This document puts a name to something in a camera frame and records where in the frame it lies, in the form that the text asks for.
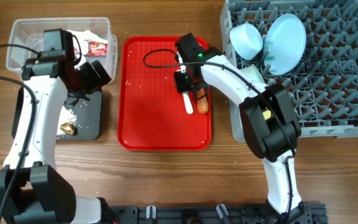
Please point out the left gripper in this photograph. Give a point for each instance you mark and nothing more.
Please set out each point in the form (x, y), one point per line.
(96, 82)

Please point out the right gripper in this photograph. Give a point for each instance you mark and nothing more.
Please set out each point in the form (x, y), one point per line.
(181, 86)

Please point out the white plastic spoon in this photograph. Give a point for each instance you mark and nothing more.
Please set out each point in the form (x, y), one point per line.
(188, 104)

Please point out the orange carrot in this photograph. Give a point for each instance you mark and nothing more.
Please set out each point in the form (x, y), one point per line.
(202, 102)

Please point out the red snack wrapper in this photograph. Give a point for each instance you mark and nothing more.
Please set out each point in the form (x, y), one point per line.
(92, 48)

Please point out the white rice pile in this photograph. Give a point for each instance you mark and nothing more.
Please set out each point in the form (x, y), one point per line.
(66, 116)

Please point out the brown food scrap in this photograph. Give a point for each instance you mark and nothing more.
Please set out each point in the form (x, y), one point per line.
(68, 128)

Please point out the light green bowl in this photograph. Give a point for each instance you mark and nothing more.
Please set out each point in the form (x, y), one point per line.
(253, 73)

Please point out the light blue bowl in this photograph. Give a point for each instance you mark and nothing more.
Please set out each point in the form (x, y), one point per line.
(246, 40)

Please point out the light blue plate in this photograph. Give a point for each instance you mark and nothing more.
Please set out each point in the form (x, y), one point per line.
(284, 44)

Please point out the yellow cup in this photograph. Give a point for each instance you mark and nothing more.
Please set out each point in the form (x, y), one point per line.
(267, 114)

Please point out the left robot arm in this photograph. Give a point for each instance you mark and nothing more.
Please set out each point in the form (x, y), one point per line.
(31, 189)

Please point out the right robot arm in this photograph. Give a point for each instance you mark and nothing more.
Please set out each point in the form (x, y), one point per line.
(270, 125)

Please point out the black waste tray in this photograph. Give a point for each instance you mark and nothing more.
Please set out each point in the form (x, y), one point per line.
(88, 118)

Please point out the clear plastic waste bin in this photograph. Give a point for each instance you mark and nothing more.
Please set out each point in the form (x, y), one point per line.
(30, 33)

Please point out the grey dishwasher rack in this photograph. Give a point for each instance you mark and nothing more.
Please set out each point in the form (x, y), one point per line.
(323, 86)

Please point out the red serving tray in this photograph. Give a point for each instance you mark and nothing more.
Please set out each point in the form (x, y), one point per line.
(152, 114)

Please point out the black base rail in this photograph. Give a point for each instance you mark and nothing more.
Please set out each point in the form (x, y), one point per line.
(304, 213)

